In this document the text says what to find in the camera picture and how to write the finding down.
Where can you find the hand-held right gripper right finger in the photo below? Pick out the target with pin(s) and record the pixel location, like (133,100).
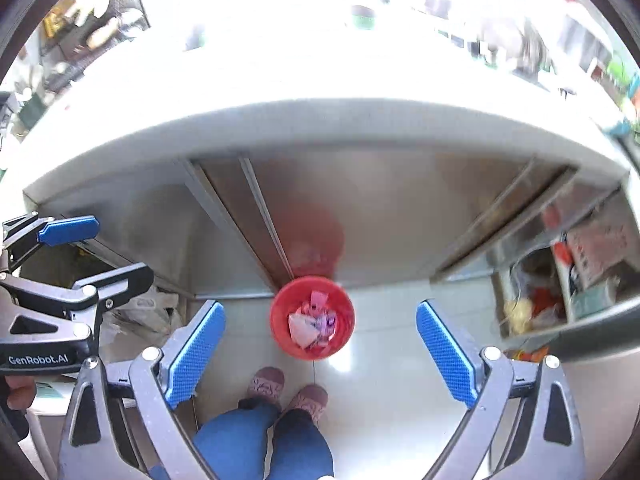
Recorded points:
(445,355)

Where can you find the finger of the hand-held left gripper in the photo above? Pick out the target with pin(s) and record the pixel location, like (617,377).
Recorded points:
(115,285)
(67,230)

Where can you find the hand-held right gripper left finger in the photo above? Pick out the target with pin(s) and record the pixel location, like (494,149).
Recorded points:
(197,350)

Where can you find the red plastic bin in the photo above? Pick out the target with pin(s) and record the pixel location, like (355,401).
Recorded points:
(282,332)

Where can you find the paper leaflet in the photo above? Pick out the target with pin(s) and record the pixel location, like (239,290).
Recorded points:
(301,329)

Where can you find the pink packet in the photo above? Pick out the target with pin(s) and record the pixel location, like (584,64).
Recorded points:
(318,300)

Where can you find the person's left hand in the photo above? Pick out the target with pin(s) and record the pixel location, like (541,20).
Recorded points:
(20,394)

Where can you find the white plastic bag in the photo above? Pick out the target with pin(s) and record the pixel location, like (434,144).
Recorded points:
(145,310)

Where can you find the person's left pink slipper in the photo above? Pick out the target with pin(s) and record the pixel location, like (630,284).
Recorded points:
(267,385)

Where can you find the person's pink slipper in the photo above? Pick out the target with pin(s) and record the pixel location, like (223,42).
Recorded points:
(267,385)
(309,400)

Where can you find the yellow plastic bag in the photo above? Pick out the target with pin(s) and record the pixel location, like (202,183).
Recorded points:
(517,314)

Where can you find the person's left leg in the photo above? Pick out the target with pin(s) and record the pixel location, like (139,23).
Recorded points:
(235,440)

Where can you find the person's leg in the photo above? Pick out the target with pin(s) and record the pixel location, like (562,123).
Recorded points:
(300,447)
(235,440)

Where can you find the red plastic bag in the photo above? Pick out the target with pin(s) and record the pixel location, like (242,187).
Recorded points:
(546,304)

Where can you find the person's right pink slipper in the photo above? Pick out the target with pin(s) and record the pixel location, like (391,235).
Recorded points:
(309,400)

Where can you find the person's right leg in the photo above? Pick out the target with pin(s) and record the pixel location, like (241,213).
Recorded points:
(300,447)

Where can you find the stainless steel cabinet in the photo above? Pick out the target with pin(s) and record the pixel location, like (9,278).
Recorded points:
(380,210)

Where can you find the pink printed box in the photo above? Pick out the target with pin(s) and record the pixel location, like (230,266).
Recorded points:
(595,245)

